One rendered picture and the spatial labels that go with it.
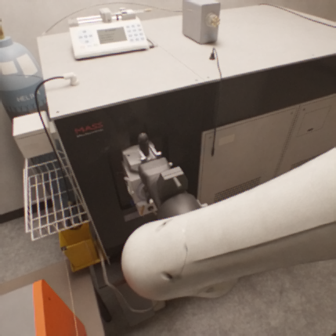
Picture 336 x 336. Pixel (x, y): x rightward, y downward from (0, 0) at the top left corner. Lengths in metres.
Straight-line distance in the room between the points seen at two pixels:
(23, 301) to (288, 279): 1.67
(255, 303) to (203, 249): 1.62
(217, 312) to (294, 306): 0.49
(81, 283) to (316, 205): 1.03
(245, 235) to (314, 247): 0.06
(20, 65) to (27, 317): 1.07
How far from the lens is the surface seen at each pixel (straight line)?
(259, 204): 0.27
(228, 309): 1.85
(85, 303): 1.14
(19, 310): 0.73
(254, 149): 1.01
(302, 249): 0.27
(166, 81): 0.72
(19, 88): 1.43
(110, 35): 0.96
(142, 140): 0.64
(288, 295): 1.99
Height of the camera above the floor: 1.74
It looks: 43 degrees down
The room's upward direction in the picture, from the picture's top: 2 degrees counter-clockwise
